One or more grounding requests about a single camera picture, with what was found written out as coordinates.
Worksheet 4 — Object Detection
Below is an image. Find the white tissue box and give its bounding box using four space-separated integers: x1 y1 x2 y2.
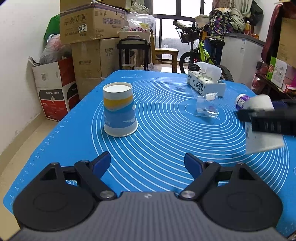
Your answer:
187 62 226 97

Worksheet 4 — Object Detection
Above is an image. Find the white paper cup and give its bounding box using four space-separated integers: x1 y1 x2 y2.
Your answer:
243 95 285 155

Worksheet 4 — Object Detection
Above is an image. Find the blue striped paper cup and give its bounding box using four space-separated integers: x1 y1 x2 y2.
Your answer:
103 82 138 137

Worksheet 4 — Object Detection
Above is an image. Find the green white carton box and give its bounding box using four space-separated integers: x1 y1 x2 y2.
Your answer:
267 57 288 88

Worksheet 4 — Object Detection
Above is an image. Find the wooden stool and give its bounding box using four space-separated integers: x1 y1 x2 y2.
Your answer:
151 33 179 73

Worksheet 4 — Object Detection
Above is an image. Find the purple labelled bottle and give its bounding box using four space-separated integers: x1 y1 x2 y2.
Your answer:
235 94 250 110

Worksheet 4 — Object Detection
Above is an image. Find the blue silicone baking mat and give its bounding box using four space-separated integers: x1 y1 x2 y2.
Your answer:
3 70 295 237

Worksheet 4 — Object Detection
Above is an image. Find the black trolley cart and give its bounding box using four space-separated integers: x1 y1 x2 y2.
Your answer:
117 37 150 70

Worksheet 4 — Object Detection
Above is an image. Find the large cardboard box top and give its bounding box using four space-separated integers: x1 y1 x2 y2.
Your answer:
60 0 128 45

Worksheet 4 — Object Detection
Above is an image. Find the green bicycle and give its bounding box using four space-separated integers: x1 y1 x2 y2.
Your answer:
173 20 234 82

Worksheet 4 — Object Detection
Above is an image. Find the white chest freezer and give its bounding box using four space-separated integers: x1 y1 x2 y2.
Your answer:
221 33 264 88

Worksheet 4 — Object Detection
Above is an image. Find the clear plastic bag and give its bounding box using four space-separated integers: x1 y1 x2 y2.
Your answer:
196 92 219 118

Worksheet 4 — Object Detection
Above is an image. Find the red white appliance box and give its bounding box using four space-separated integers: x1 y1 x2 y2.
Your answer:
29 57 80 121

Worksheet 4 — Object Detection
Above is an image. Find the cardboard box stack lower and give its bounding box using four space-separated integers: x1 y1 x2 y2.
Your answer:
71 38 119 99

